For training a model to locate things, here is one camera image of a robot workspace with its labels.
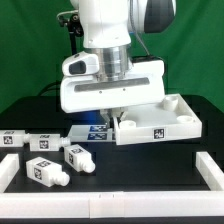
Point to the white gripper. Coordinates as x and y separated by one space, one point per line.
142 84

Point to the white square tabletop part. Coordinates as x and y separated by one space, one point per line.
171 119

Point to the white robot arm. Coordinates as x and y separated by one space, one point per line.
103 76

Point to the white base tag plate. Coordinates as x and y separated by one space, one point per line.
91 133

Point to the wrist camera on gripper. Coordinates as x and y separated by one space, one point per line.
81 63

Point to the white U-shaped fence frame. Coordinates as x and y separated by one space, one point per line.
114 204

